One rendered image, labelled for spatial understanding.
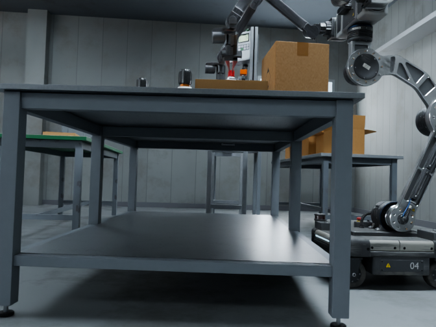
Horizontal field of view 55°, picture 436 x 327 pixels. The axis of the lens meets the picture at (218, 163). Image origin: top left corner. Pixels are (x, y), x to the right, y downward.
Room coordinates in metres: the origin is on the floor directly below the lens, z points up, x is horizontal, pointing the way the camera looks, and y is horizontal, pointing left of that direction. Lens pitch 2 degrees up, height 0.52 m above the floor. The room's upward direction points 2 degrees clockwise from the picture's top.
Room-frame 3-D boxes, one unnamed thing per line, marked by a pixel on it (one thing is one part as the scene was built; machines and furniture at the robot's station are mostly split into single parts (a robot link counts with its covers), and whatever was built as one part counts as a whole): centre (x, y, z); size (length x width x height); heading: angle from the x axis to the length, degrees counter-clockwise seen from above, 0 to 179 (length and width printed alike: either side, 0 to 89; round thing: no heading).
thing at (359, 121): (4.13, -1.25, 0.97); 0.51 x 0.42 x 0.37; 100
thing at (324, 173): (4.97, -1.26, 0.39); 2.20 x 0.80 x 0.78; 5
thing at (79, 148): (4.05, 1.45, 0.40); 1.90 x 0.75 x 0.80; 5
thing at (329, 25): (2.51, -0.63, 1.45); 0.09 x 0.08 x 0.12; 5
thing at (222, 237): (2.50, 0.13, 0.40); 2.04 x 1.25 x 0.81; 179
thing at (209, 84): (1.62, -0.04, 0.85); 0.30 x 0.26 x 0.04; 179
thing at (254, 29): (2.66, -0.21, 1.16); 0.04 x 0.04 x 0.67; 89
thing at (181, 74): (2.55, 0.22, 1.03); 0.09 x 0.09 x 0.30
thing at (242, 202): (4.03, -0.09, 0.47); 1.17 x 0.36 x 0.95; 179
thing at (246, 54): (2.73, -0.15, 1.38); 0.17 x 0.10 x 0.19; 54
